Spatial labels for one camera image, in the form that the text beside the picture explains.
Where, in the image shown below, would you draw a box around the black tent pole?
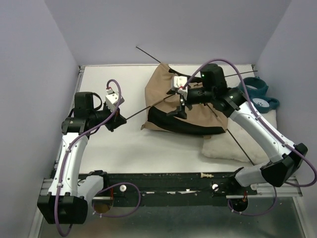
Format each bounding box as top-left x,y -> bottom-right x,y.
126,69 -> 258,120
135,46 -> 255,165

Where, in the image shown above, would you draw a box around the beige black pet tent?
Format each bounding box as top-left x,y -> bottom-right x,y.
141,63 -> 228,136

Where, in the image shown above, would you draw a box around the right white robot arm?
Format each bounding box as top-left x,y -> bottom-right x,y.
168,63 -> 308,194

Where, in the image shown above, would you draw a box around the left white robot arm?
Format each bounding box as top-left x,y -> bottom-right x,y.
37,88 -> 126,224

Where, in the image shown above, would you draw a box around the teal double pet bowl stand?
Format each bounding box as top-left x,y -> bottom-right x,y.
243,77 -> 280,114

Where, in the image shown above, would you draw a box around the white fluffy cushion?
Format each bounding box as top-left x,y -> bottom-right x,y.
202,119 -> 269,165

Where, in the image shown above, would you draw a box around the white chess piece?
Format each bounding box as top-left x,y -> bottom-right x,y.
200,173 -> 214,178

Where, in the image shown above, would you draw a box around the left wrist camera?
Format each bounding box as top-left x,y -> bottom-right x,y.
105,92 -> 125,112

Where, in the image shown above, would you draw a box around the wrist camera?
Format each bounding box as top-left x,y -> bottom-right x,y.
171,76 -> 188,97
105,92 -> 125,112

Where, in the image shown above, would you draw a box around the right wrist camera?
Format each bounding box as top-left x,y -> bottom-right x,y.
171,76 -> 188,97

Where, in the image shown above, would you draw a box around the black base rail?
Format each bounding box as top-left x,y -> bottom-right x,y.
92,171 -> 257,207

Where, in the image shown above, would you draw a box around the aluminium frame rail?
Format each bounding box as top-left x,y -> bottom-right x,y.
28,65 -> 85,238

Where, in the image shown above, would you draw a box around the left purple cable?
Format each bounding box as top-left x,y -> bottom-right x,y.
54,79 -> 142,237

